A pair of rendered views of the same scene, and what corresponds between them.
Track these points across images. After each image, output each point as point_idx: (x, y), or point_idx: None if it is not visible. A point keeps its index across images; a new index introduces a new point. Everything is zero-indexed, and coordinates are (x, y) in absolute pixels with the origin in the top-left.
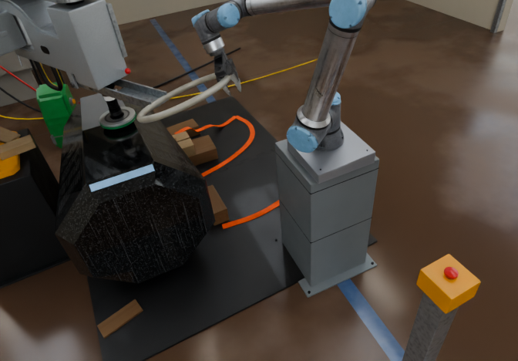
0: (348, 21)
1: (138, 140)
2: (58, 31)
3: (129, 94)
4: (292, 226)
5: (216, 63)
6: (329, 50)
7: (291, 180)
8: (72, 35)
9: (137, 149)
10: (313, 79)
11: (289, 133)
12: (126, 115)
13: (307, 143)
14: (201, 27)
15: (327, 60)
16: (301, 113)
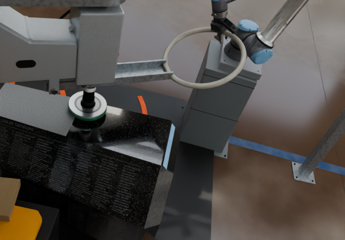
0: None
1: (131, 114)
2: (89, 36)
3: (144, 74)
4: (209, 120)
5: (227, 24)
6: (305, 0)
7: (226, 87)
8: (113, 36)
9: (144, 120)
10: (284, 18)
11: (260, 55)
12: (95, 99)
13: (267, 57)
14: (226, 0)
15: (301, 6)
16: (266, 40)
